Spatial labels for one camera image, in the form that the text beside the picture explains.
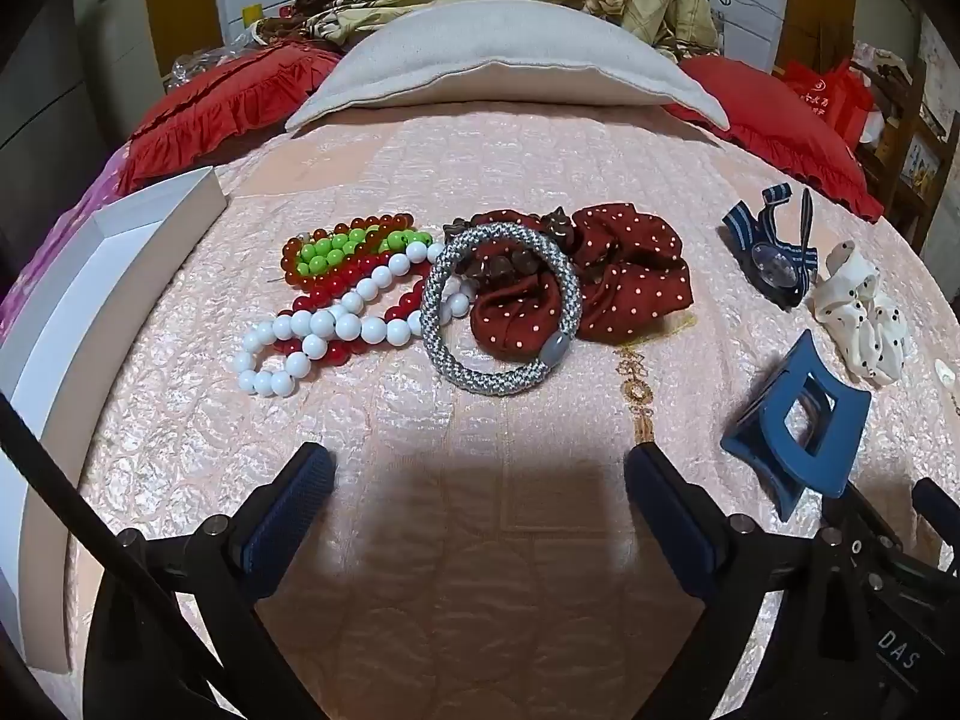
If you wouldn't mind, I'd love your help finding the white polka dot scrunchie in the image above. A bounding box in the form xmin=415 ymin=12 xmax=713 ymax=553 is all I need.
xmin=808 ymin=240 xmax=910 ymax=383

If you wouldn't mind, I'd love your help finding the white shallow box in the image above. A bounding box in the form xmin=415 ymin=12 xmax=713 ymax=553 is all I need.
xmin=0 ymin=165 xmax=227 ymax=674

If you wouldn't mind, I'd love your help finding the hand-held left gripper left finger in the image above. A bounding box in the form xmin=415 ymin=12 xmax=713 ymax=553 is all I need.
xmin=82 ymin=441 xmax=337 ymax=720

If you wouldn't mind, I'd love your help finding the orange bead bracelet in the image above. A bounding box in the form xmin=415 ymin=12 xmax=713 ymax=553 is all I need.
xmin=281 ymin=214 xmax=417 ymax=290

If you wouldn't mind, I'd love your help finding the purple floral bedsheet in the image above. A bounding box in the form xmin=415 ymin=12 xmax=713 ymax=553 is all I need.
xmin=0 ymin=150 xmax=132 ymax=346

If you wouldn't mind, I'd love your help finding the grey refrigerator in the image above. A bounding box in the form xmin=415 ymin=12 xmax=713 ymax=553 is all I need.
xmin=0 ymin=0 xmax=162 ymax=188

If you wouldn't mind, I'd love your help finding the red pillow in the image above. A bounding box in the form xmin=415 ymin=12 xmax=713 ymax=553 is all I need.
xmin=664 ymin=54 xmax=886 ymax=222

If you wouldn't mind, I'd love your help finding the black cable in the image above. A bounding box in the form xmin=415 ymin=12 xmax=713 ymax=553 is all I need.
xmin=0 ymin=392 xmax=248 ymax=720

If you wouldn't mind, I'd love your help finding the grey braided hair tie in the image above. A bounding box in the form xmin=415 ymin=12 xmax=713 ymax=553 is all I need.
xmin=420 ymin=223 xmax=582 ymax=393

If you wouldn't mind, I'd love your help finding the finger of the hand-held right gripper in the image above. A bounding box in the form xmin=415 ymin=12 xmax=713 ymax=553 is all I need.
xmin=840 ymin=478 xmax=908 ymax=550
xmin=910 ymin=478 xmax=960 ymax=567

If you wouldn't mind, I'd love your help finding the blue hair claw clip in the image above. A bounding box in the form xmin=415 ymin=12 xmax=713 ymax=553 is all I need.
xmin=720 ymin=330 xmax=872 ymax=522

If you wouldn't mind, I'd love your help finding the red ruffled round cushion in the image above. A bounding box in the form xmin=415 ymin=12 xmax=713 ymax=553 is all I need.
xmin=116 ymin=43 xmax=342 ymax=192

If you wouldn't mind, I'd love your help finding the clear plastic bag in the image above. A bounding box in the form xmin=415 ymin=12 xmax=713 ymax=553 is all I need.
xmin=166 ymin=45 xmax=248 ymax=91

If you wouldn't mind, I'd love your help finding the blue striped strap watch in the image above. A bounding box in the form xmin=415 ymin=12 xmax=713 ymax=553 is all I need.
xmin=721 ymin=184 xmax=818 ymax=312

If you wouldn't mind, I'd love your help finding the red shopping bag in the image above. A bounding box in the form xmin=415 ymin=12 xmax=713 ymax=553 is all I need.
xmin=776 ymin=60 xmax=875 ymax=151

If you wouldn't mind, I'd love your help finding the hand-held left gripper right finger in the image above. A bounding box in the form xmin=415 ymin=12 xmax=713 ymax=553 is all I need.
xmin=624 ymin=441 xmax=863 ymax=720

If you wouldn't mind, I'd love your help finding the red bead bracelet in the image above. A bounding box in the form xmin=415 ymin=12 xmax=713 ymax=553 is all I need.
xmin=277 ymin=251 xmax=443 ymax=365

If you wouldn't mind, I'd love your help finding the red polka dot scrunchie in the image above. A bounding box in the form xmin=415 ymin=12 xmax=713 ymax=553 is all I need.
xmin=469 ymin=202 xmax=695 ymax=359

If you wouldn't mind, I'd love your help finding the green bead bracelet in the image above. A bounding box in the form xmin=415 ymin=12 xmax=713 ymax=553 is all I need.
xmin=294 ymin=229 xmax=434 ymax=278

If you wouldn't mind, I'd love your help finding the brown bead bracelet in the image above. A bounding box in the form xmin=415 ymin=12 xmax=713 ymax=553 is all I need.
xmin=442 ymin=206 xmax=575 ymax=282

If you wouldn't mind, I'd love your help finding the white bead necklace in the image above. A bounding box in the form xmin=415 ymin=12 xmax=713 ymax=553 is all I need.
xmin=232 ymin=240 xmax=477 ymax=398

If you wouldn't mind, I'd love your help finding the beige pillow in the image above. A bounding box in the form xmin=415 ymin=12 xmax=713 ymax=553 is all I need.
xmin=285 ymin=0 xmax=730 ymax=132

